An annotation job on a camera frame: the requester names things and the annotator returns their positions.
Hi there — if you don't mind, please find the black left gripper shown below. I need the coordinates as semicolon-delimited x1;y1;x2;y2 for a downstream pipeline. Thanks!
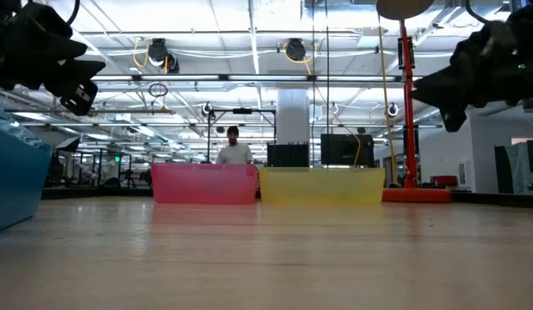
0;0;107;116

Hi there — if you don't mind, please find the red desk lamp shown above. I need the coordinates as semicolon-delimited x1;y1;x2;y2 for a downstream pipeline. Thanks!
375;0;452;204

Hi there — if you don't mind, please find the teal plastic bin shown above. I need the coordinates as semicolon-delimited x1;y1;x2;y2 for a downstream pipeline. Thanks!
0;102;54;236

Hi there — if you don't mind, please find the white building column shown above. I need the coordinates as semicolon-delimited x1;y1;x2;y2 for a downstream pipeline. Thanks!
276;89;311;146

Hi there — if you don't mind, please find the person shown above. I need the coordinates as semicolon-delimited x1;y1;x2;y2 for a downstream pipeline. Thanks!
215;125;254;165

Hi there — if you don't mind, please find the black equipment case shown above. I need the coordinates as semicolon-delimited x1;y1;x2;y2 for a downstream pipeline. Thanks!
266;143;311;168

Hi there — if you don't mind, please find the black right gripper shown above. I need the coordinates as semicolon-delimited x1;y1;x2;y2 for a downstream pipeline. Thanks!
412;3;533;133

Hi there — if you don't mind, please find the yellow translucent plastic bin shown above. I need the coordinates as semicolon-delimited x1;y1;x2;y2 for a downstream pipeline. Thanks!
258;166;387;206

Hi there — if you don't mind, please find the black ceiling cable reel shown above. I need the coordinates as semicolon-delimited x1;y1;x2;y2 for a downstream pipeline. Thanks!
285;37;307;62
147;37;181;74

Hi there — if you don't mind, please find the black background rig frame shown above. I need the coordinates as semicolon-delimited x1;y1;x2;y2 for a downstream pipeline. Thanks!
208;107;278;164

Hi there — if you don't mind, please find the black background monitor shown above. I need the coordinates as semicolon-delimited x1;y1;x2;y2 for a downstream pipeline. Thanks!
320;133;375;168

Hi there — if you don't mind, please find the pink translucent plastic bin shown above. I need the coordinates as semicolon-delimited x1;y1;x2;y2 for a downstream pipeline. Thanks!
151;162;258;205

